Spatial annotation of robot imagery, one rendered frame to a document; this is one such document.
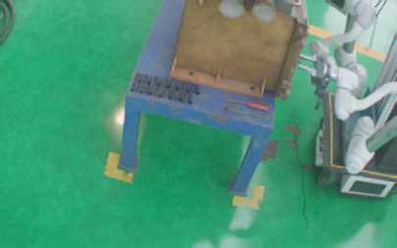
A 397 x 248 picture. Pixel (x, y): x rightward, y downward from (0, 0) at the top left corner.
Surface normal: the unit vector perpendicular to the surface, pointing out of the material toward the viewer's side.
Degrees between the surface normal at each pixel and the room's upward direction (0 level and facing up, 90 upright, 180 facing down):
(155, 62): 0
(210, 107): 0
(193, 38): 90
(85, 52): 0
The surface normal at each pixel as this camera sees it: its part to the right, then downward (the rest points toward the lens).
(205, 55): -0.16, 0.74
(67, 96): 0.15, -0.63
